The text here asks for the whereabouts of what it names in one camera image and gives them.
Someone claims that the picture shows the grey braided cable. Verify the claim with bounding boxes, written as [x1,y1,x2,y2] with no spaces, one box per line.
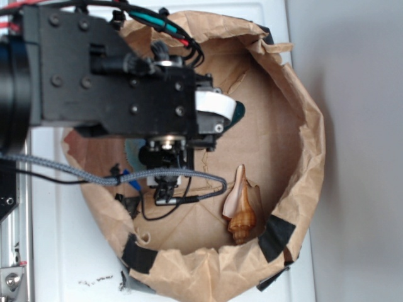
[0,153,228,200]

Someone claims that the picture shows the thin black wire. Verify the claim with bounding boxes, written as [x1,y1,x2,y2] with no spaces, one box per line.
[12,169,202,221]

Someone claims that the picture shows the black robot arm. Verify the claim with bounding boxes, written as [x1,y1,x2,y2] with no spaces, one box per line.
[1,1,245,205]

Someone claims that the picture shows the orange spiral conch shell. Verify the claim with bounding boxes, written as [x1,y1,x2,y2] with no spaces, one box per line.
[222,165,256,245]

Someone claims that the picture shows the white tray board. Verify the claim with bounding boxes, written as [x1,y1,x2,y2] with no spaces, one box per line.
[30,1,316,301]

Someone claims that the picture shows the silver aluminium frame rail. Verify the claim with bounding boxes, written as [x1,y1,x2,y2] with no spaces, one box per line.
[1,163,35,301]

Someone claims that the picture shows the brown paper-lined bin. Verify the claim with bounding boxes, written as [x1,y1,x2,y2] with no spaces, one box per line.
[81,11,326,301]

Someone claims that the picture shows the black corner bracket plate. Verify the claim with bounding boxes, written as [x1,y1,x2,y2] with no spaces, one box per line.
[0,160,18,222]

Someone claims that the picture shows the light blue cloth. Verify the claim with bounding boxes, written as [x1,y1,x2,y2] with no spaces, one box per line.
[125,138,146,172]

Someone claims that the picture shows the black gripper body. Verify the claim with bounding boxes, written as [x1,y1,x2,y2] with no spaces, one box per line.
[21,5,222,205]

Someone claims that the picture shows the silver metal angle bracket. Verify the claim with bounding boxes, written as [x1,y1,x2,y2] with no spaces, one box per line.
[1,266,28,301]

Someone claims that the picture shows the red green wire bundle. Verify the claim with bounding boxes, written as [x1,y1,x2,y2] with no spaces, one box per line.
[0,0,207,69]

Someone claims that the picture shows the dark green oval pod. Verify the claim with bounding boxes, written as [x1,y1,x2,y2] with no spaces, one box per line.
[222,101,246,133]

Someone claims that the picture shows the white-taped gripper finger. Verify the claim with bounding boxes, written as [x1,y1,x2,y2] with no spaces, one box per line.
[195,91,236,134]

